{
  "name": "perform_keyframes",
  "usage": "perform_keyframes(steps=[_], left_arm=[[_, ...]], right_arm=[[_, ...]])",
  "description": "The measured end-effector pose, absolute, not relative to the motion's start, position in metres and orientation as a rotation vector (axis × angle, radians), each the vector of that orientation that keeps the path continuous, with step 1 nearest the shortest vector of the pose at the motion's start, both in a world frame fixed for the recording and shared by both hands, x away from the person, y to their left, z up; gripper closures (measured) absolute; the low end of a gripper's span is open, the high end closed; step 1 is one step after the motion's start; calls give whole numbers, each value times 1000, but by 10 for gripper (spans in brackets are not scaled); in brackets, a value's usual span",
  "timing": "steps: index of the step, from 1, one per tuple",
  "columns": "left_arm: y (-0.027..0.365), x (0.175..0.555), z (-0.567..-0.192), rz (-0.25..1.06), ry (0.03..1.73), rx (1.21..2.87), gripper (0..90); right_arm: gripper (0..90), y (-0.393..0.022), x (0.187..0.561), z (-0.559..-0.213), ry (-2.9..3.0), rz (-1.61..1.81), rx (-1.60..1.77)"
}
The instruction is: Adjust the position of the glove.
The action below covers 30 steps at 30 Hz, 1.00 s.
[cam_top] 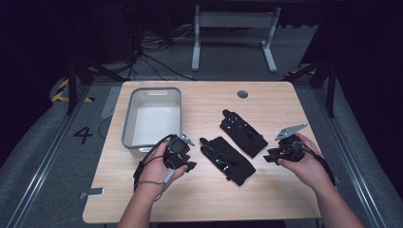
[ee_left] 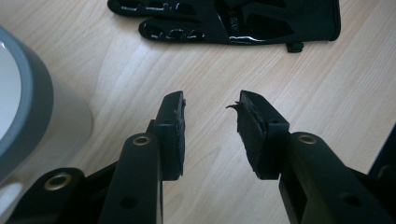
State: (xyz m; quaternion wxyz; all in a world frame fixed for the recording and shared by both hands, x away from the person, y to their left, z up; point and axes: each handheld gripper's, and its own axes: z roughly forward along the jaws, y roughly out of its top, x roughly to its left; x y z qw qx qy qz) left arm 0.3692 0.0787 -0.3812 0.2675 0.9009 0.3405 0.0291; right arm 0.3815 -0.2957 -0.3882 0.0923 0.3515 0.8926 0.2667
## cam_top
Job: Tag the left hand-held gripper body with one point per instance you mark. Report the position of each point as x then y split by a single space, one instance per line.
176 151

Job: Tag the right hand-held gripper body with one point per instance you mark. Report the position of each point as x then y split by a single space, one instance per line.
290 147

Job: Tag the black glove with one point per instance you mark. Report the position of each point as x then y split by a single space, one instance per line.
244 134
229 160

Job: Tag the grey plastic bin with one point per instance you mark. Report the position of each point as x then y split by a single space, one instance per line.
155 123

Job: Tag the person's right hand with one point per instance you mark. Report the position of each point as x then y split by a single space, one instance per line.
307 167

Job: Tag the person's left hand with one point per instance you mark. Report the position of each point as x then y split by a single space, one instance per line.
155 172

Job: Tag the black metal stand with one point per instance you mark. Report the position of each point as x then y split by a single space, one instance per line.
331 91
72 85

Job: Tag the grey tape strip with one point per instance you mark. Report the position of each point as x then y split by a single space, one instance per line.
95 192

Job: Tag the yellow black hazard tape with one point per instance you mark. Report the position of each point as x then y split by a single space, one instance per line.
60 91

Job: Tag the aluminium floor rail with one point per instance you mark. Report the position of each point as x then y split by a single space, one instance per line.
46 164
350 164

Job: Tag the white metal desk frame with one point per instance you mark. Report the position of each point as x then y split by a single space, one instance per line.
234 19

